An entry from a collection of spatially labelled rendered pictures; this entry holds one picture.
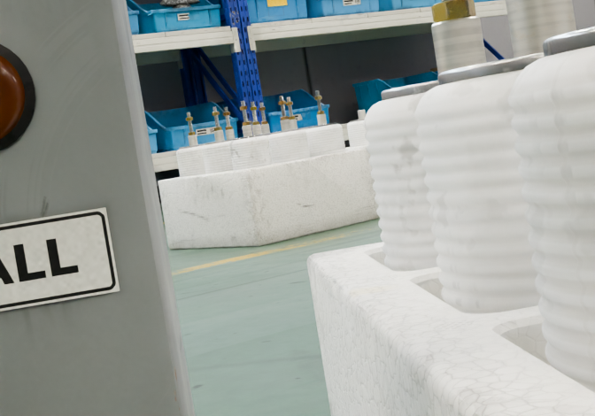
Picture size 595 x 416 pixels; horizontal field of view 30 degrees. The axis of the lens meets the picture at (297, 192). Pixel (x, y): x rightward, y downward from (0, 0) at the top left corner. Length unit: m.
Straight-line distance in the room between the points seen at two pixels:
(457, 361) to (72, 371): 0.09
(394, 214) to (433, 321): 0.15
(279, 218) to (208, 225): 0.20
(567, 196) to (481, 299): 0.12
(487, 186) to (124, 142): 0.13
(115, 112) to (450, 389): 0.10
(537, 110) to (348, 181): 2.48
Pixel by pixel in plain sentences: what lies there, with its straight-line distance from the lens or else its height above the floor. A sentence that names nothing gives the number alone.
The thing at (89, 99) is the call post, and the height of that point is 0.26.
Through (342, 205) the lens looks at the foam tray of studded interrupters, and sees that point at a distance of 2.72.
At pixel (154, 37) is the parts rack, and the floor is 0.77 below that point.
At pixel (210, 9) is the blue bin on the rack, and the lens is 5.26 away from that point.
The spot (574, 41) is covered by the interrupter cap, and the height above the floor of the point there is 0.25.
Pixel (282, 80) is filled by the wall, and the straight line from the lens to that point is 6.23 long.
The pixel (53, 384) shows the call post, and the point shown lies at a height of 0.19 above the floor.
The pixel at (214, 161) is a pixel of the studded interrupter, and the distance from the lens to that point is 2.71.
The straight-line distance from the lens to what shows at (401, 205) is 0.48.
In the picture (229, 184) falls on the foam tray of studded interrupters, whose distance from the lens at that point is 2.61.
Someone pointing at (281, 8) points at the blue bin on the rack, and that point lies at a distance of 5.47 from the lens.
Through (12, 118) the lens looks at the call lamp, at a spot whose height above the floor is 0.26.
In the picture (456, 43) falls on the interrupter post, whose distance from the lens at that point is 0.50.
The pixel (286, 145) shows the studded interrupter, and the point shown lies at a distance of 2.68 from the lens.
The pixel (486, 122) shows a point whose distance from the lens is 0.35.
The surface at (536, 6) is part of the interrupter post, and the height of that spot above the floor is 0.27.
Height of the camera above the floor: 0.24
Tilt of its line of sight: 3 degrees down
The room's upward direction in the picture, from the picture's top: 9 degrees counter-clockwise
